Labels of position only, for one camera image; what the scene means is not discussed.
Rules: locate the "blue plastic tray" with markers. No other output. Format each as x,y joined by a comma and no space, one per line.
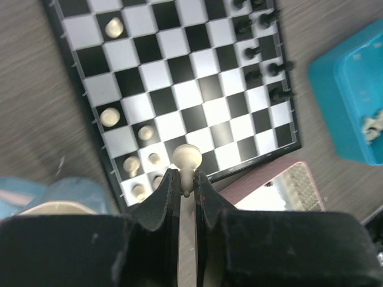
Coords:
347,84

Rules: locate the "white pawn far corner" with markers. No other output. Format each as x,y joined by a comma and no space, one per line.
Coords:
114,28

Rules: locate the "white pawn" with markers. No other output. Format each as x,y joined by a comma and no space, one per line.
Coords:
154,158
139,192

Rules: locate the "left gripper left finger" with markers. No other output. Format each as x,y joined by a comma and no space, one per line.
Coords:
139,248

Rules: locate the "light blue mug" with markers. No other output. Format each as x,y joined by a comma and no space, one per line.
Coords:
19,195

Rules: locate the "white chess piece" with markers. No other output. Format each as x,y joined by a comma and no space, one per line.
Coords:
372,127
145,133
157,181
109,117
131,165
187,158

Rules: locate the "white chess piece in tray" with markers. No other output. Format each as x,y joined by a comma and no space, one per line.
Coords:
372,127
187,158

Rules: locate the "black white chess board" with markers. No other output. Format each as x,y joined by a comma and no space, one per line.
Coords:
180,67

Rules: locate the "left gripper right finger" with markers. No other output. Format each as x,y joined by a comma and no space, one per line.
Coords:
278,248

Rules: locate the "pink metal tin tray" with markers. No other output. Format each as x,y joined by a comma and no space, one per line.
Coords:
284,184

